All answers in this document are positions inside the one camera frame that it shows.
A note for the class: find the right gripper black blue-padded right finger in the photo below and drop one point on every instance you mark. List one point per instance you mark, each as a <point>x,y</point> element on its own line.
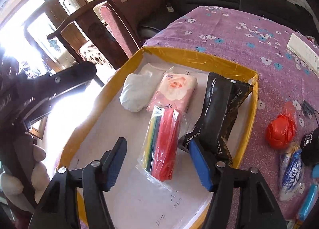
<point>244,191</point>

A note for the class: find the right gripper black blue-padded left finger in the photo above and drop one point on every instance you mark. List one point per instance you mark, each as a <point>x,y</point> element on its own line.
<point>58,206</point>

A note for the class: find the blue white plastic bag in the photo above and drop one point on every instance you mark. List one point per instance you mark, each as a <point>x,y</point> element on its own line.
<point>291,172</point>

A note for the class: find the light blue sponge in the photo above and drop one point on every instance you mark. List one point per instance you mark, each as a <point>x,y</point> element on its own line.
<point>311,196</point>

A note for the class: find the bagged colourful sponge cloths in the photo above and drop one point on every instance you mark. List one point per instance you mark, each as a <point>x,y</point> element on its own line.
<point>157,160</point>

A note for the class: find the black gold patterned wipes pack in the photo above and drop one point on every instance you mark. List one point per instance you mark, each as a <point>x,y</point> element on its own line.
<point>219,112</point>

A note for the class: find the white gloved hand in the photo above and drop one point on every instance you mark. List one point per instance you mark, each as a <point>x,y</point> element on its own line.
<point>35,176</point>

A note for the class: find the black electric motor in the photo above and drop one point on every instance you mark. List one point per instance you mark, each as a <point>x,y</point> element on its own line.
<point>309,142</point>

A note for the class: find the yellow-rimmed cardboard tray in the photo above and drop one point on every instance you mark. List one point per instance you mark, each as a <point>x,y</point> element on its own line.
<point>134,201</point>

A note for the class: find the red plastic bag ball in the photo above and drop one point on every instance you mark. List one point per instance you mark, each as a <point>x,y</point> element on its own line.
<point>281,131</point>

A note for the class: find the purple floral tablecloth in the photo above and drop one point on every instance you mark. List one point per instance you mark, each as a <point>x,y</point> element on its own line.
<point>261,45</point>

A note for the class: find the white rolled cloth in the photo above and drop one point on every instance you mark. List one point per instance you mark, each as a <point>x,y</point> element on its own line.
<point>136,91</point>

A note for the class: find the pink rose tissue pack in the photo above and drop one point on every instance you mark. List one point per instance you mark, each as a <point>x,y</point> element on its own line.
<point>174,92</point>

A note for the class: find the white paper booklet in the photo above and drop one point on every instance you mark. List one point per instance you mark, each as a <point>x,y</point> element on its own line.
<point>304,52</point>

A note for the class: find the wooden chair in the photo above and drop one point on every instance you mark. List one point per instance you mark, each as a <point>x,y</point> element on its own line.
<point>97,33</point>

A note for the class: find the black sofa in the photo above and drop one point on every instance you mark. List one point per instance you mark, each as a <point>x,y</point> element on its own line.
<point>282,12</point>

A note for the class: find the dark red armchair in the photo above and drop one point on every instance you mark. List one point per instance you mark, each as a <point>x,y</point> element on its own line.
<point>139,2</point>

